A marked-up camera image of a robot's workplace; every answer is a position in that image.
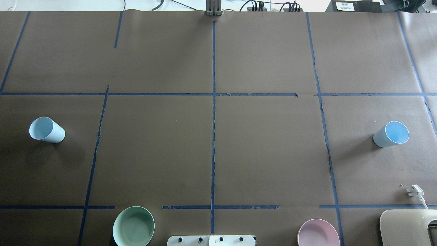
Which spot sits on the pale blue cup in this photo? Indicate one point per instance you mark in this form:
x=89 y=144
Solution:
x=47 y=130

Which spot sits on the black power strip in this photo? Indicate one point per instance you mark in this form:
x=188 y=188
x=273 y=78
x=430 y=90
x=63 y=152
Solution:
x=262 y=6

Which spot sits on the green bowl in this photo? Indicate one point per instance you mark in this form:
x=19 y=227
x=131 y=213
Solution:
x=134 y=226

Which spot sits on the pink bowl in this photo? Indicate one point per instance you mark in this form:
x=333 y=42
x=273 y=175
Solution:
x=317 y=232

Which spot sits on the black box with label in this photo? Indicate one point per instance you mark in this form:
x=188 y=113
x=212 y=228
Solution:
x=357 y=6

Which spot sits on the white power plug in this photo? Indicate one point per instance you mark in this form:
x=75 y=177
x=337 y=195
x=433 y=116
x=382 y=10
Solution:
x=415 y=191

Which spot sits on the cream toaster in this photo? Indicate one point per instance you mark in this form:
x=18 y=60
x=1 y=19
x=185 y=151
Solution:
x=408 y=227

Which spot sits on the grey metal post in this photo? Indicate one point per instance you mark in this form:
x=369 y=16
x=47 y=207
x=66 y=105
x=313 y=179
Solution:
x=214 y=8

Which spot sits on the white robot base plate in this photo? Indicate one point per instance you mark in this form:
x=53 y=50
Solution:
x=212 y=240

